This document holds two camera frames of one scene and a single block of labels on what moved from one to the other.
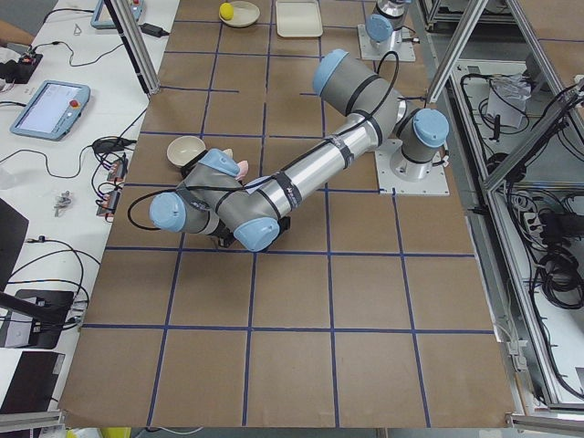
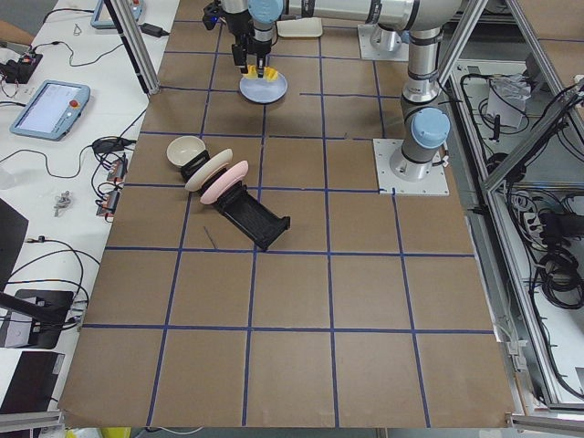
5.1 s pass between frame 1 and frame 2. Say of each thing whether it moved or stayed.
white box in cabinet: stayed
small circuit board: stayed
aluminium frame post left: stayed
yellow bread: moved
